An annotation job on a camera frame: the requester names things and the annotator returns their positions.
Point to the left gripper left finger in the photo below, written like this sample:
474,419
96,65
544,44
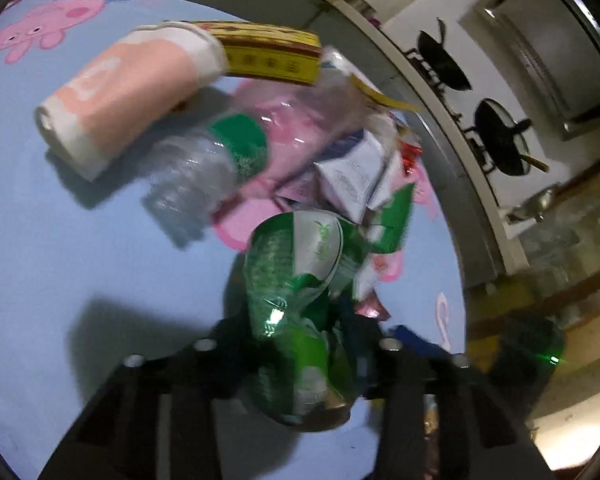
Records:
154,419

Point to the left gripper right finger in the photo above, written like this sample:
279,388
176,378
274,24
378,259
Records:
478,437

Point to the crushed green drink can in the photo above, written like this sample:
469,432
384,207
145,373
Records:
297,265

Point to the green snack wrapper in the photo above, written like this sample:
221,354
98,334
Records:
388,227

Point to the clear plastic bottle green label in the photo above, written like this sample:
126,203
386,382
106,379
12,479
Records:
191,174

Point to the pink white paper cup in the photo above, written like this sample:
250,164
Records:
93,118

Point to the yellow cardboard box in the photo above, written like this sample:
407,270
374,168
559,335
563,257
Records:
267,51

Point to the light blue cartoon tablecloth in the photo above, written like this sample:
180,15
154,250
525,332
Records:
87,277

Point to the black frying pan near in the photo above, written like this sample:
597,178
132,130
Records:
503,139

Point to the black wok far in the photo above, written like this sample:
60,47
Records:
430,59

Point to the steel range hood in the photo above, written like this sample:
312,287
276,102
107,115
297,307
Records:
557,43

